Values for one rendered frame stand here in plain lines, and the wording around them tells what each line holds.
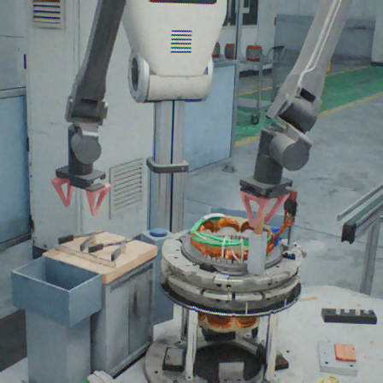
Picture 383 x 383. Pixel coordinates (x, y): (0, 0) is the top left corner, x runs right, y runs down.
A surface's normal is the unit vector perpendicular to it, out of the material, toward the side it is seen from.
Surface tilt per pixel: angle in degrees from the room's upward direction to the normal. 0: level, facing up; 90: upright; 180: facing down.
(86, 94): 115
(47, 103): 90
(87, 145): 94
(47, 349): 90
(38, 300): 90
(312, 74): 74
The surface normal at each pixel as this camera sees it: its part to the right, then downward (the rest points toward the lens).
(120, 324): 0.85, 0.19
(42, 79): -0.55, 0.23
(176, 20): 0.33, 0.30
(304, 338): 0.04, -0.95
